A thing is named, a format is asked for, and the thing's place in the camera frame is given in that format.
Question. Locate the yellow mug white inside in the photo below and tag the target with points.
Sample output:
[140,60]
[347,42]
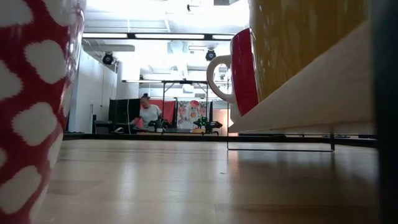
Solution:
[295,40]

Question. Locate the red mug white dots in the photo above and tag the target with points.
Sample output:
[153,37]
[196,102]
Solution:
[31,93]

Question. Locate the black second-station robot arm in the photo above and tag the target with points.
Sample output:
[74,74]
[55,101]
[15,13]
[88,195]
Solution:
[211,125]
[160,124]

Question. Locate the floral banner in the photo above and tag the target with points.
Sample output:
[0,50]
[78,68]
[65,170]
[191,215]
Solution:
[189,113]

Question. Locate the red curtain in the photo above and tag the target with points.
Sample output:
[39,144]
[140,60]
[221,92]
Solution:
[169,109]

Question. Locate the small potted plant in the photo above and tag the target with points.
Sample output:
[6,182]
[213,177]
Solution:
[160,129]

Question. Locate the person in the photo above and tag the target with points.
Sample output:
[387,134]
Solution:
[149,113]

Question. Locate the black ceiling spotlight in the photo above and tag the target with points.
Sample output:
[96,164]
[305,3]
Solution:
[108,58]
[211,55]

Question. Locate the black partition panel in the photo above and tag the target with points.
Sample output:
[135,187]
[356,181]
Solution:
[122,113]

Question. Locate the ceiling light strip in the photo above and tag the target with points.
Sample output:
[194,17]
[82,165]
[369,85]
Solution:
[169,36]
[222,37]
[105,35]

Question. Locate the wooden shelf black legs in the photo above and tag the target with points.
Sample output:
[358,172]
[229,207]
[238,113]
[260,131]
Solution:
[311,105]

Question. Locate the black station frame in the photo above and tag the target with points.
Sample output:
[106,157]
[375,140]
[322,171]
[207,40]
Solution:
[185,82]

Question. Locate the black table frame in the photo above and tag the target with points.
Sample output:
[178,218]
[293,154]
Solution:
[155,137]

